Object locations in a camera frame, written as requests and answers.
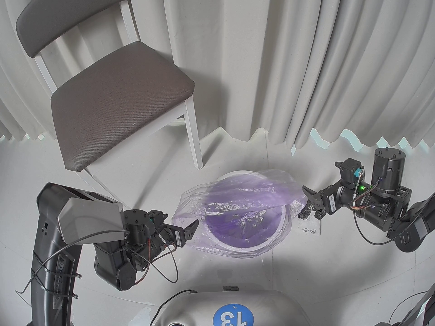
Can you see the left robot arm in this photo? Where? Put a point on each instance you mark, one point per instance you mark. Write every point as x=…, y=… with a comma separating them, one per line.
x=54, y=250

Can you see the grey white chair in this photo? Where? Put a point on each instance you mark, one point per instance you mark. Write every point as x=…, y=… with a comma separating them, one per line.
x=119, y=90

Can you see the white curtain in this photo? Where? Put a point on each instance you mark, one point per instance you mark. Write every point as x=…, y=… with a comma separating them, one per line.
x=221, y=46
x=356, y=46

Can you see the black plastic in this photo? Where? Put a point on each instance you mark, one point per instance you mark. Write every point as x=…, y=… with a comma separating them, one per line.
x=306, y=212

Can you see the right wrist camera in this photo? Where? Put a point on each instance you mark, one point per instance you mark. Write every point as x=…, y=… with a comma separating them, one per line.
x=350, y=173

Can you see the purple plastic bag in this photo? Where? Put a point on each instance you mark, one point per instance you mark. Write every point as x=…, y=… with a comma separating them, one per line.
x=238, y=222

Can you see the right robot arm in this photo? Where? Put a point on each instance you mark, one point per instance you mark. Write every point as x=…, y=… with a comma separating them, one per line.
x=390, y=175

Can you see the white trash bin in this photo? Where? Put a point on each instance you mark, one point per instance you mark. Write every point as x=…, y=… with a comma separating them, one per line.
x=238, y=246

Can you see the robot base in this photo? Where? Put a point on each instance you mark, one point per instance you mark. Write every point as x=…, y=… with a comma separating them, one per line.
x=272, y=307

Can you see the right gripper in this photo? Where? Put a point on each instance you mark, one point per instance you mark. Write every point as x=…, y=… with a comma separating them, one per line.
x=336, y=200

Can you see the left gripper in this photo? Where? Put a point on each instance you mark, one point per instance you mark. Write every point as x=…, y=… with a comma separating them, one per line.
x=176, y=237

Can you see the clear printed wrapper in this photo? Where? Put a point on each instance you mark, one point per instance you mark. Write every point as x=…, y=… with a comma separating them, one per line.
x=310, y=225

